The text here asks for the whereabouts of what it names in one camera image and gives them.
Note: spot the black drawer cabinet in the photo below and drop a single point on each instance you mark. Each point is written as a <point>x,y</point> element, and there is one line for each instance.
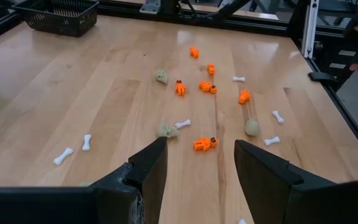
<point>334,46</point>

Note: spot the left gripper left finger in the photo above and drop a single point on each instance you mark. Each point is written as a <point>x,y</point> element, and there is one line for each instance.
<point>113,205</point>

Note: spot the silver aluminium extrusion post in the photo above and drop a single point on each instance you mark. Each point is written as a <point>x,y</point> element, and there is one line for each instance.
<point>309,31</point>

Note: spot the person's hand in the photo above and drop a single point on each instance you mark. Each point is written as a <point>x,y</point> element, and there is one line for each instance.
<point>354,67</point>

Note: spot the white plastic bone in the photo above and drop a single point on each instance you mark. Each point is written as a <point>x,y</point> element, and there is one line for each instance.
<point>238,79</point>
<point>242,221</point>
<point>272,141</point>
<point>182,124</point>
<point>278,116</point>
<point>63,155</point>
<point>86,142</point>

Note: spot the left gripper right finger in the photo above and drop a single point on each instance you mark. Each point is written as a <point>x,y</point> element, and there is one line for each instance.
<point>291,205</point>

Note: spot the silver metal mounting plate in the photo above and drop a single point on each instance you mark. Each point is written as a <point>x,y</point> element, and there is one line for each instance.
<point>150,7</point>

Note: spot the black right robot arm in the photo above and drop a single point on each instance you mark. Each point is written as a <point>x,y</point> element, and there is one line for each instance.
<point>169,6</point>

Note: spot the black plastic basket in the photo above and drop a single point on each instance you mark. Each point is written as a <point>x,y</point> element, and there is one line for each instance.
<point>57,21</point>

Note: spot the black camera mount foot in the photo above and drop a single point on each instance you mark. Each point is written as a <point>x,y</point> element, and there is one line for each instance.
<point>322,77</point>

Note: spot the black table frame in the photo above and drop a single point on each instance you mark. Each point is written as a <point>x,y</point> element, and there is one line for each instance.
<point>259,26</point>

